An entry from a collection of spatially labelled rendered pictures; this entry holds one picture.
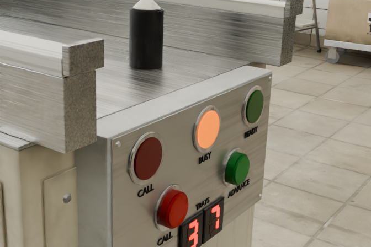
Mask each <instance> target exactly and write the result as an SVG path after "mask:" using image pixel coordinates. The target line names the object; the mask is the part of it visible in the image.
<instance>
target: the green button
mask: <svg viewBox="0 0 371 247"><path fill-rule="evenodd" d="M249 168H250V161H249V159H248V156H247V155H246V154H243V153H240V152H237V153H235V154H234V155H233V156H232V158H231V159H230V162H229V164H228V167H227V173H226V177H227V181H228V183H229V184H233V185H236V186H238V185H240V184H241V183H243V182H244V180H245V179H246V177H247V174H248V171H249Z"/></svg>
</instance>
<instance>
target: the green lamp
mask: <svg viewBox="0 0 371 247"><path fill-rule="evenodd" d="M262 109H263V94H262V92H261V91H260V90H256V91H255V92H253V94H252V95H251V97H250V99H249V101H248V105H247V120H248V122H249V123H251V124H253V123H255V122H256V121H257V120H258V119H259V117H260V115H261V112H262Z"/></svg>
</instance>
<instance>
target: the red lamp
mask: <svg viewBox="0 0 371 247"><path fill-rule="evenodd" d="M161 159H162V146H161V142H160V141H159V140H158V139H157V138H154V137H151V138H148V139H147V140H146V141H145V142H144V143H143V144H142V145H141V146H140V148H139V150H138V152H137V155H136V158H135V173H136V176H137V177H138V178H139V179H140V180H148V179H149V178H151V177H152V176H153V175H154V174H155V173H156V171H157V169H158V168H159V166H160V163H161Z"/></svg>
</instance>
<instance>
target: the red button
mask: <svg viewBox="0 0 371 247"><path fill-rule="evenodd" d="M187 212H188V198H187V195H186V194H185V193H184V192H181V191H178V190H172V191H171V192H169V193H168V194H167V195H166V197H165V198H164V200H163V202H162V205H161V208H160V215H159V216H160V222H161V224H162V225H163V226H164V227H167V228H170V229H174V228H176V227H178V226H179V225H180V224H181V223H182V222H183V221H184V219H185V217H186V215H187Z"/></svg>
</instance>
